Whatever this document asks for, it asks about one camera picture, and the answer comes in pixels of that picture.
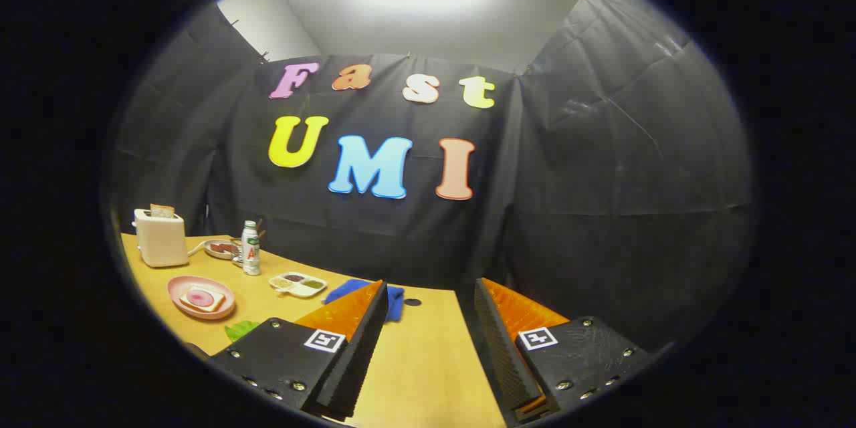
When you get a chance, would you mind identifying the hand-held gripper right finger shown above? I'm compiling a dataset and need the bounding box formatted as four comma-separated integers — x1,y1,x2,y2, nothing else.
473,277,655,425

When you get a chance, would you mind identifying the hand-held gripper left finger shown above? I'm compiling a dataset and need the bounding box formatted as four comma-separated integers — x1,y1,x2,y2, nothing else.
209,280,390,422

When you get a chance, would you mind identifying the green lettuce leaf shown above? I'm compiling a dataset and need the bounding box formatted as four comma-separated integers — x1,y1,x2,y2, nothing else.
224,320,263,343

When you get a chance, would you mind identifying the blue folded towel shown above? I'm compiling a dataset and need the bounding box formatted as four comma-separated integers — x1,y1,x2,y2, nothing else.
324,279,406,322

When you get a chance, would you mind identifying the white divided tray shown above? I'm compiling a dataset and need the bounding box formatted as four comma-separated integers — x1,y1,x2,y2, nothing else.
269,272,328,299

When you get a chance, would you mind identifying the white drink bottle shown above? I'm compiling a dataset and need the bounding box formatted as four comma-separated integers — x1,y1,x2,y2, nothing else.
241,220,261,276

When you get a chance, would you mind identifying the white bread slice with ham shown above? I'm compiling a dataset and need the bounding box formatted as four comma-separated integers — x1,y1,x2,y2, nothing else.
179,286,226,313

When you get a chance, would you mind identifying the small plate with meat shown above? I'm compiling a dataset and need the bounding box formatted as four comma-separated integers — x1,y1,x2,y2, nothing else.
203,239,243,260

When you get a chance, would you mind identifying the pink round plate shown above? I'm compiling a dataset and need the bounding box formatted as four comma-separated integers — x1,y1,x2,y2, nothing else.
167,276,237,320

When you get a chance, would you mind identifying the black backdrop cloth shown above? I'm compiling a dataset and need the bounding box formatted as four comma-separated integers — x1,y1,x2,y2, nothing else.
107,0,756,355

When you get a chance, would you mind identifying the cream white toaster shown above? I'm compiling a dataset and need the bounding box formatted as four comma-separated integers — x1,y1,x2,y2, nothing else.
132,209,190,268

